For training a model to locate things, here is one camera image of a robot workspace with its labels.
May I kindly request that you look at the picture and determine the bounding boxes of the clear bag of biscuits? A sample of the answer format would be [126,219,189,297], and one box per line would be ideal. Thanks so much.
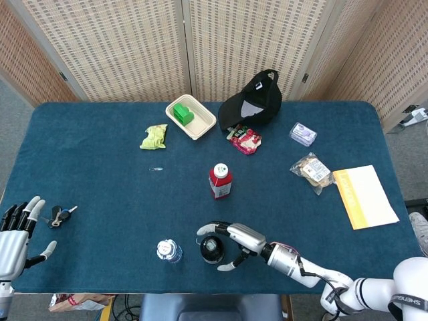
[289,152,336,197]

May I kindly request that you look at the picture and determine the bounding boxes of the red juice bottle white cap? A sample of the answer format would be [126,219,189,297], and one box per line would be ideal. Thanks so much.
[209,163,233,201]

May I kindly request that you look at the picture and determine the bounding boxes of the clear water bottle white cap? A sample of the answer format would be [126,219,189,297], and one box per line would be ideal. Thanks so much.
[156,238,184,264]

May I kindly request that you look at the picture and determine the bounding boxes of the white power strip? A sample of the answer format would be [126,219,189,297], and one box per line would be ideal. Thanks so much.
[399,105,428,127]

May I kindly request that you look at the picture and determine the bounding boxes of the black round container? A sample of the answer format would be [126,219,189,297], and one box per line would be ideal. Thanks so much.
[199,235,225,265]

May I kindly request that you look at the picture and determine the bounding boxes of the black floor cables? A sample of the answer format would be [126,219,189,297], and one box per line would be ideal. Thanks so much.
[112,294,143,321]

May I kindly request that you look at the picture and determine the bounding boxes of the purple tissue pack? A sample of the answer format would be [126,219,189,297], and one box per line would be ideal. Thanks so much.
[288,122,318,147]

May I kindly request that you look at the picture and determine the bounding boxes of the grey sneaker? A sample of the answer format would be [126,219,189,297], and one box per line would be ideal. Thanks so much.
[408,211,428,257]

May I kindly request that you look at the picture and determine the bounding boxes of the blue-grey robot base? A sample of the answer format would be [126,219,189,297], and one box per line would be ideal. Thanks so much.
[138,294,284,321]

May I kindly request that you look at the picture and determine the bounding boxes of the yellow-green snack packet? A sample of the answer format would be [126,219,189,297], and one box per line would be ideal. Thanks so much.
[139,124,169,150]

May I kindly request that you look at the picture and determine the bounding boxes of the green plastic block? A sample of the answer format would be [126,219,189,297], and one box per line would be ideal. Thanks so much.
[173,103,195,126]

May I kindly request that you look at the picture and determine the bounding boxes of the red snack packet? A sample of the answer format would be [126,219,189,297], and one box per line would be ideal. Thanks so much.
[226,123,263,156]

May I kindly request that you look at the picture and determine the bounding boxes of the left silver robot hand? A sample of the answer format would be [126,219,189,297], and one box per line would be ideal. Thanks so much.
[0,196,58,280]

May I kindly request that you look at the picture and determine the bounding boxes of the bunch of keys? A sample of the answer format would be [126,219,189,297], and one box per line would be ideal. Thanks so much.
[41,205,78,229]

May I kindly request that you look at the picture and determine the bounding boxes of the woven folding screen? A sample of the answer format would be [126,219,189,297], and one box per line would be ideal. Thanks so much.
[0,0,428,133]

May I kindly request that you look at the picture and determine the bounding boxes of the yellow and white booklet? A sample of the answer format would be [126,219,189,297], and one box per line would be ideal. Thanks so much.
[332,165,401,231]

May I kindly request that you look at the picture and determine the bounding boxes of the blue tablecloth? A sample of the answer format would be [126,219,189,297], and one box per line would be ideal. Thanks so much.
[0,101,425,295]

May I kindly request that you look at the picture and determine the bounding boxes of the crumpled snack bag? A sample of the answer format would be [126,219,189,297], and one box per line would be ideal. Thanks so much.
[48,293,111,312]

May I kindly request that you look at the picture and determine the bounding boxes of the beige food tray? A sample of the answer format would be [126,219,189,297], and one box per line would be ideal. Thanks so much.
[165,94,217,140]

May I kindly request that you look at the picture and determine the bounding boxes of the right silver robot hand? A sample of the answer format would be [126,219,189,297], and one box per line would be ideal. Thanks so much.
[196,221,268,272]

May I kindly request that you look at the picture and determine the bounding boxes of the black baseball cap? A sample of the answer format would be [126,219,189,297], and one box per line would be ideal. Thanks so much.
[217,69,283,131]

